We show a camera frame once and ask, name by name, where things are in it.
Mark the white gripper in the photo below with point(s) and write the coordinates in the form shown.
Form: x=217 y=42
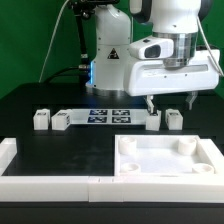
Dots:
x=152 y=78

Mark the black camera stand pole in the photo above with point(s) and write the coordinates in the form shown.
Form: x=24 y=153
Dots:
x=83 y=10

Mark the white U-shaped fence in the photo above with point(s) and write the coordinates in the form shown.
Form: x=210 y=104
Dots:
x=202 y=188

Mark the white marker base plate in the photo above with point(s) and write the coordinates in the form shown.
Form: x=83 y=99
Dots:
x=108 y=116

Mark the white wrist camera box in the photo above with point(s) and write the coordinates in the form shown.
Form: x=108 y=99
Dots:
x=152 y=48

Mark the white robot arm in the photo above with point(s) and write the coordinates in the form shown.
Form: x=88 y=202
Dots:
x=179 y=20

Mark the white square tabletop part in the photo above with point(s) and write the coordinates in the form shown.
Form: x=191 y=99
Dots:
x=168 y=155

